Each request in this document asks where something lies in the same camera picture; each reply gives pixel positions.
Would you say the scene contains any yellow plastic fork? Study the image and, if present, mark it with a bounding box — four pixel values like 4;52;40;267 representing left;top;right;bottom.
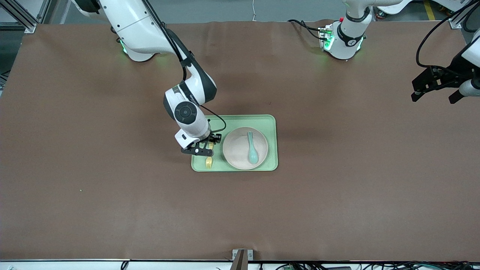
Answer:
205;141;215;170

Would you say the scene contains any beige round plate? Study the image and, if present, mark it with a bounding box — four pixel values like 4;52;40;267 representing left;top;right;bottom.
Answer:
222;127;269;170

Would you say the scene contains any teal plastic spoon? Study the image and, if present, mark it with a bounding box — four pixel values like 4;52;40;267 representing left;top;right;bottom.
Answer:
247;131;259;164

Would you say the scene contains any grey base connector plate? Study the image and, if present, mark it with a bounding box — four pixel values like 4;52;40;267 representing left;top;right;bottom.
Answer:
318;24;335;52

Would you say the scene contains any light green rectangular tray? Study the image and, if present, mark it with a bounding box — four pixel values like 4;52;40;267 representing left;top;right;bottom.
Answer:
191;114;279;172

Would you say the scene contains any white wheeled background machine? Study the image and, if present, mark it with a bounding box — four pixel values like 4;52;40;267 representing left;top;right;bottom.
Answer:
373;0;469;20

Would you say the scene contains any brown table cover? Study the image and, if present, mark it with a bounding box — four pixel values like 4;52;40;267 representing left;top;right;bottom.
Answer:
0;21;480;262

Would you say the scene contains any aluminium frame post with foot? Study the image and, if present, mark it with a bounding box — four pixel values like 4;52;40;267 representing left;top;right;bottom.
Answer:
448;0;480;30
0;0;37;34

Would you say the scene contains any black base power cable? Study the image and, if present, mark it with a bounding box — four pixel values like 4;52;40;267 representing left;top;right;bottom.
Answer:
288;19;327;41

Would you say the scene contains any thin aluminium frame post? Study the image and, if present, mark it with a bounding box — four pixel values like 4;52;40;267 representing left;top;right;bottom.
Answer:
36;0;52;24

